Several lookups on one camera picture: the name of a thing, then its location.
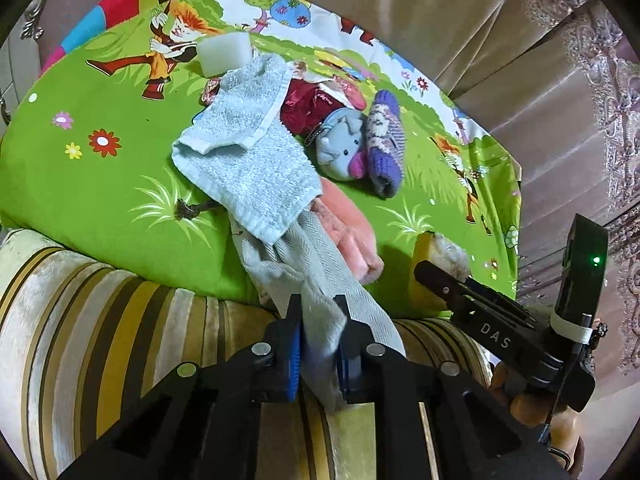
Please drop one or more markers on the light blue towel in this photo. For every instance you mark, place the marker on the light blue towel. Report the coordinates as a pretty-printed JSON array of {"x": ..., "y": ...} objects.
[{"x": 250, "y": 160}]

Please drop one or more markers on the person's right hand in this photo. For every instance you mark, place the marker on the person's right hand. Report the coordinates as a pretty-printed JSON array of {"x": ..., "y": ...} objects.
[{"x": 525, "y": 402}]

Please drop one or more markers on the red satin cloth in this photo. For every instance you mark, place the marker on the red satin cloth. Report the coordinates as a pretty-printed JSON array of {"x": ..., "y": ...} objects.
[{"x": 305, "y": 107}]

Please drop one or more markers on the yellow sponge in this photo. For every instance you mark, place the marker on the yellow sponge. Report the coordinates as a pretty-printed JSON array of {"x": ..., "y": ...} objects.
[{"x": 445, "y": 250}]

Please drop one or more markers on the grey herringbone cloth bag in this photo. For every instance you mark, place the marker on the grey herringbone cloth bag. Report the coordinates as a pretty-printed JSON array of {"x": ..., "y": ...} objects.
[{"x": 320, "y": 280}]

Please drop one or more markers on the striped velvet cushion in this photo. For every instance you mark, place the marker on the striped velvet cushion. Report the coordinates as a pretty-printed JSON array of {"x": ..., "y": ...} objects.
[{"x": 125, "y": 335}]

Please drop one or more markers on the green cartoon printed blanket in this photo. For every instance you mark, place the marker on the green cartoon printed blanket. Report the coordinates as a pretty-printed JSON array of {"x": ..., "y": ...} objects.
[{"x": 100, "y": 185}]

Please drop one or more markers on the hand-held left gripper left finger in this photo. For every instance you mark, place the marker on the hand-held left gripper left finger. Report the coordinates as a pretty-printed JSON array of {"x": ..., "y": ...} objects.
[{"x": 295, "y": 360}]

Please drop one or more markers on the white ornate cabinet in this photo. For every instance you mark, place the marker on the white ornate cabinet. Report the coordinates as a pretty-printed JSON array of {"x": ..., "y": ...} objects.
[{"x": 17, "y": 70}]

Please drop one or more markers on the white foam block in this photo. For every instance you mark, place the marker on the white foam block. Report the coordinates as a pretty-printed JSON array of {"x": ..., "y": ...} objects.
[{"x": 225, "y": 55}]

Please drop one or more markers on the beige curtain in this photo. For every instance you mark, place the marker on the beige curtain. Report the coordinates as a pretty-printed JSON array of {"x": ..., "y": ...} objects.
[{"x": 450, "y": 20}]

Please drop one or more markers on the pink fuzzy garment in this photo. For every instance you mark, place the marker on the pink fuzzy garment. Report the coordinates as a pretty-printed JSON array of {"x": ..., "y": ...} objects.
[{"x": 350, "y": 230}]

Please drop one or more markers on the grey plush pig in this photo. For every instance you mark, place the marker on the grey plush pig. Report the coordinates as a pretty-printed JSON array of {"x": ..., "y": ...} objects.
[{"x": 340, "y": 145}]

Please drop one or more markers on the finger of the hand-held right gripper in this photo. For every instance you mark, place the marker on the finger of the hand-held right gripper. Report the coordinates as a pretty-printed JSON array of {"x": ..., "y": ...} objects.
[
  {"x": 435, "y": 275},
  {"x": 495, "y": 297}
]

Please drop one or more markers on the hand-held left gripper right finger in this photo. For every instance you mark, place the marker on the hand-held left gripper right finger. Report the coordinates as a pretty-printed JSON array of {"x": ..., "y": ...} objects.
[{"x": 355, "y": 340}]

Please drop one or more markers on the purple patterned knit hat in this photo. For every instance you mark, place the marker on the purple patterned knit hat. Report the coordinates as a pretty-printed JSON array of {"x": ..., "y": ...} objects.
[{"x": 385, "y": 135}]

